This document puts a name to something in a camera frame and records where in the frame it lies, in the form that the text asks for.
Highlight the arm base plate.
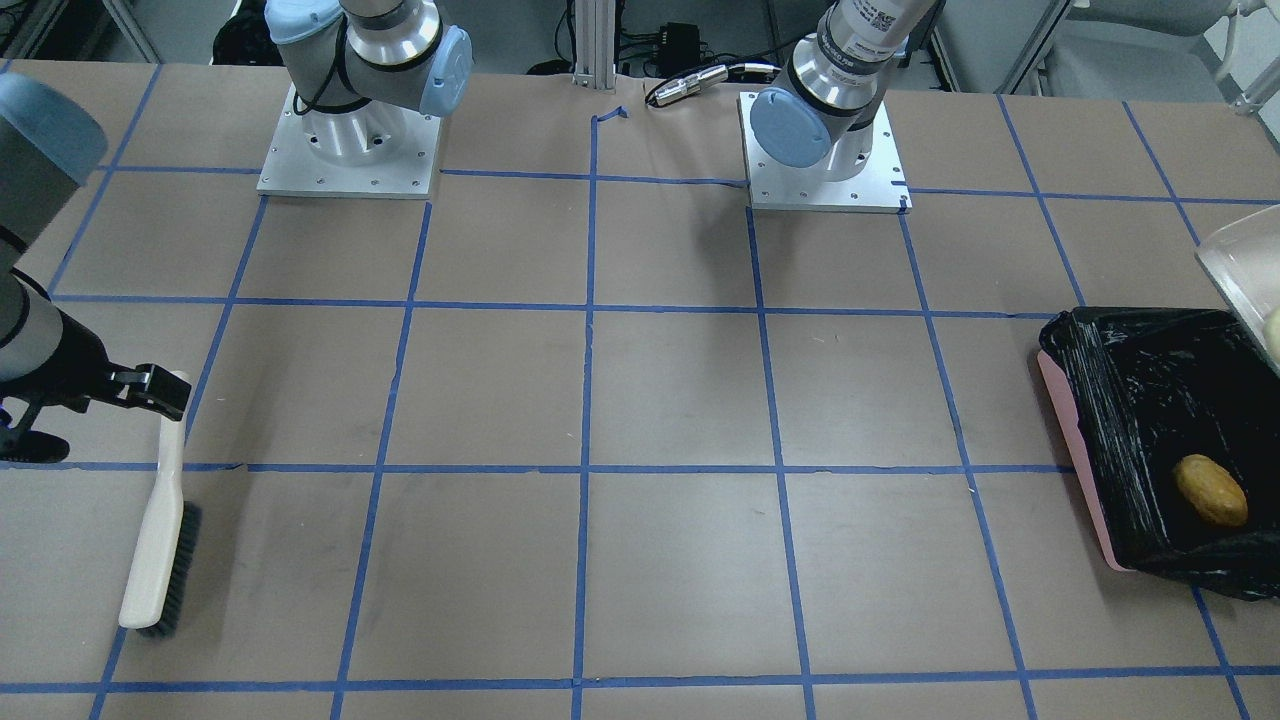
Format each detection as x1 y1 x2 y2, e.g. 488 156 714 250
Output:
739 92 913 214
256 86 445 201

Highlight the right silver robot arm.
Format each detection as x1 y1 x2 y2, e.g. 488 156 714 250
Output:
1 1 474 462

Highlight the silver cable connector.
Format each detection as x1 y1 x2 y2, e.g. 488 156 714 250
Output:
645 61 782 108

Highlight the beige hand brush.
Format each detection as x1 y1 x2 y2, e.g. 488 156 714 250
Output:
118 418 202 638

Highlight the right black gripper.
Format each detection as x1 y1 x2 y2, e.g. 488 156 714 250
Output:
1 305 192 462

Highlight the pink bin with black bag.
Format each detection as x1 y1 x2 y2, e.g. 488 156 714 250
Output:
1039 307 1279 601

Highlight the brown potato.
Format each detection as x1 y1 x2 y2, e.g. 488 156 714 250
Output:
1172 454 1249 528

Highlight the aluminium frame post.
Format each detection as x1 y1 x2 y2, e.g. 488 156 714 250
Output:
571 0 618 94

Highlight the beige plastic dustpan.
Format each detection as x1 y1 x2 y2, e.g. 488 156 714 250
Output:
1196 205 1279 352

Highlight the black power adapter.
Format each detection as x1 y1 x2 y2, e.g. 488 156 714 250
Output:
648 22 703 76

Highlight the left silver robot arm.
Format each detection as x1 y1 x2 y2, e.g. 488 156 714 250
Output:
748 1 937 181

